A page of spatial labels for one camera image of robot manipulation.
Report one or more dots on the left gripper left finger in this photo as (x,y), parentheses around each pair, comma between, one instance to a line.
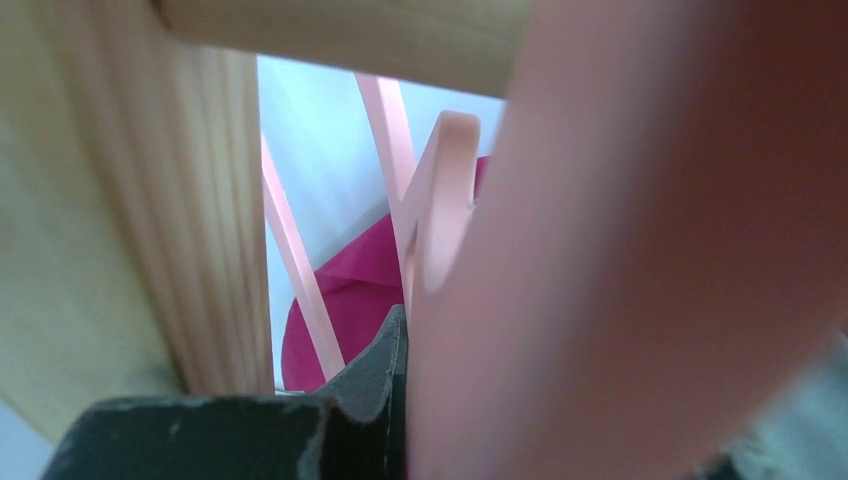
(353,427)

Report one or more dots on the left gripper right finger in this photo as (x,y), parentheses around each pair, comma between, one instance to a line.
(801,436)

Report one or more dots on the magenta pleated skirt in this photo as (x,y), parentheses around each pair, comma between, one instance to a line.
(356,288)

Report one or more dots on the pink plastic hanger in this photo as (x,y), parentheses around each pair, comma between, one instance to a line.
(660,243)

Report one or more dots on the wooden clothes rack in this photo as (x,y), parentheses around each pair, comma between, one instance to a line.
(135,186)

